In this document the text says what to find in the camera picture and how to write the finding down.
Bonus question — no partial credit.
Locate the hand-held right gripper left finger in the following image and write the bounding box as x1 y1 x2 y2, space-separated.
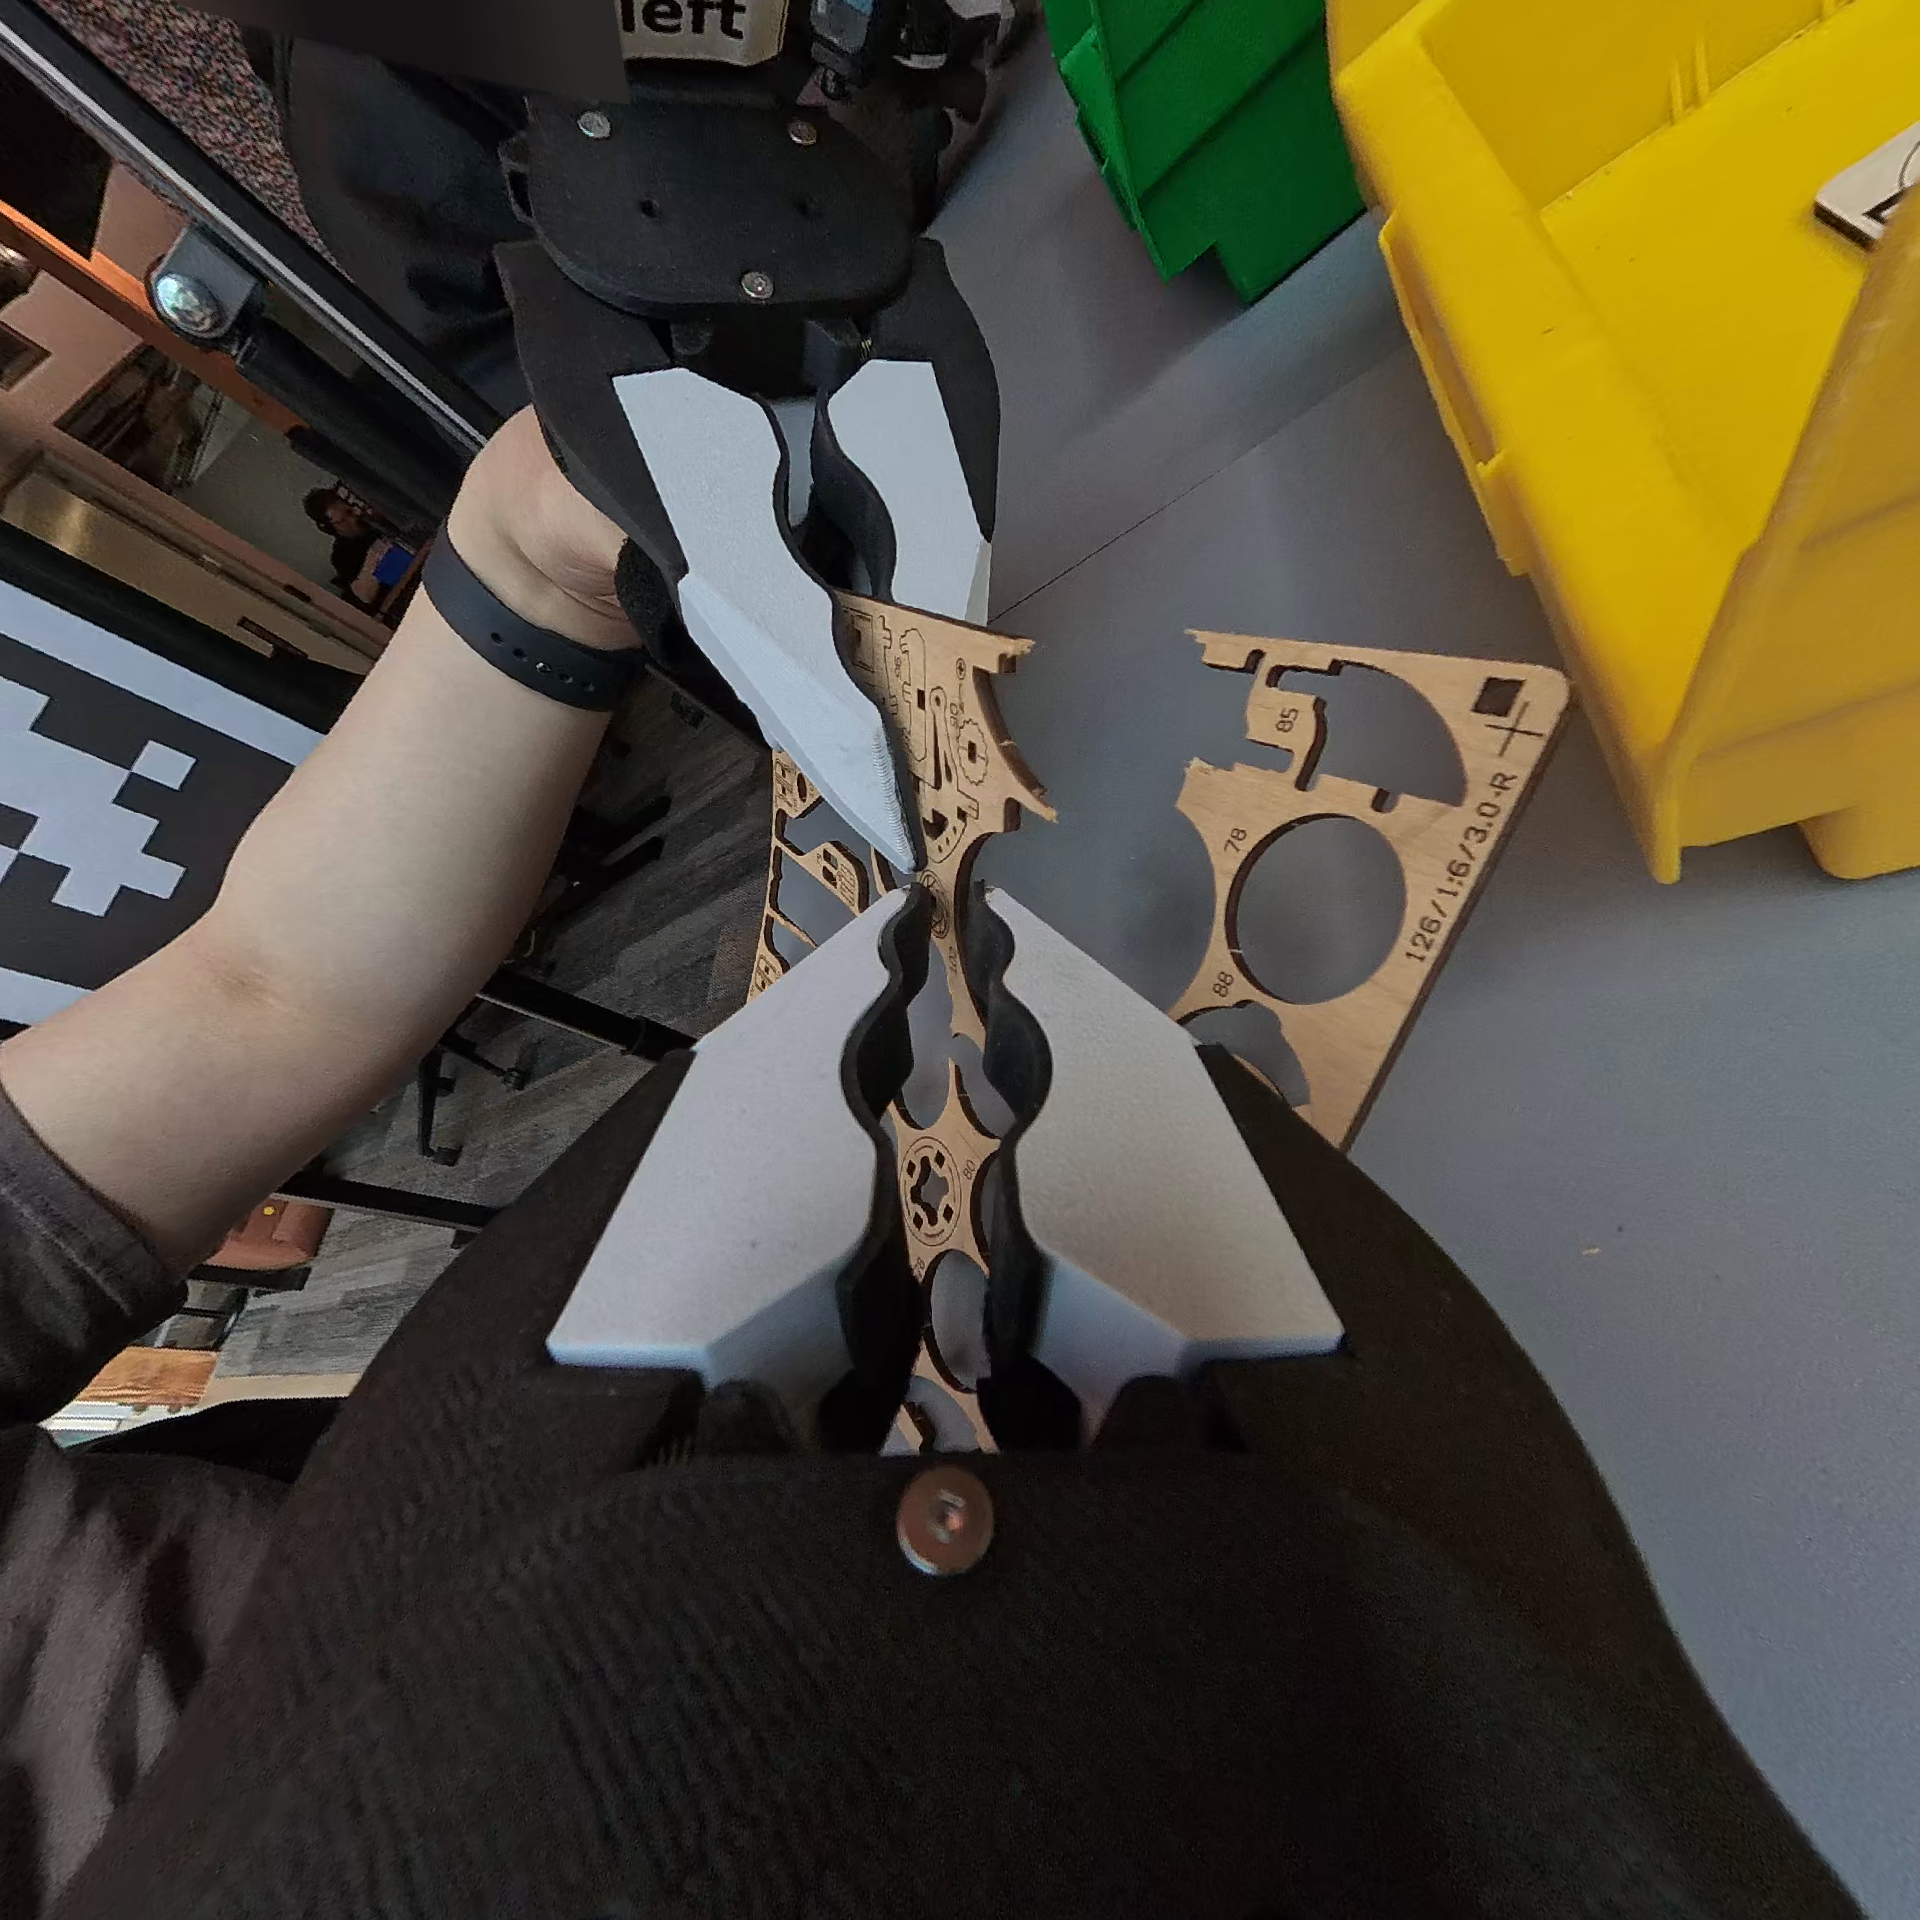
543 881 918 1450

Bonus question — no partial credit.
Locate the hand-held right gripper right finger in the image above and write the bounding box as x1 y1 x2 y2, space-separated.
963 881 1353 1453

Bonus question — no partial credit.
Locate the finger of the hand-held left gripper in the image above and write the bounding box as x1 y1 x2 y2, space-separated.
804 355 995 629
609 365 918 879

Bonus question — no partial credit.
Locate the laser-cut wooden parts sheet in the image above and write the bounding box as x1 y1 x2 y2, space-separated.
743 589 1064 1453

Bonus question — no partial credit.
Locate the broken wooden sheet piece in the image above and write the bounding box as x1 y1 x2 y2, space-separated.
1167 629 1574 1158

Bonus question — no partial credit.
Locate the person's left forearm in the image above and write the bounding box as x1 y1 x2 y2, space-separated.
0 597 643 1285

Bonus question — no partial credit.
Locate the person's left hand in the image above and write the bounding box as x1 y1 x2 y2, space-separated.
447 401 649 655

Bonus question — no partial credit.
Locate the black chair base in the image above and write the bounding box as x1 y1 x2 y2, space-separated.
411 795 708 1172

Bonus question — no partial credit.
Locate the dark wristband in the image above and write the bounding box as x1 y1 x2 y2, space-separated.
418 520 649 715

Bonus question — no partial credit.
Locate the green plastic bin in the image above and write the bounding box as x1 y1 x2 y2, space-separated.
1037 0 1383 306

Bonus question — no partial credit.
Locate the person's grey shirt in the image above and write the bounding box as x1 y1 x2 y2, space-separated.
0 1080 391 1920

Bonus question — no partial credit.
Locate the black white marker board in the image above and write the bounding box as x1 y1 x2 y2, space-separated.
0 568 328 1042

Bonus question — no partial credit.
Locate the yellow plastic bin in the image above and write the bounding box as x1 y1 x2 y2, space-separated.
1328 0 1920 881

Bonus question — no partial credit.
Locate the wooden sheet with slots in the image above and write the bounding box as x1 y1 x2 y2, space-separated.
1812 136 1920 251

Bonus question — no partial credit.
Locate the metal frame rail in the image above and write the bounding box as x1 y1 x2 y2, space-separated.
0 0 505 442

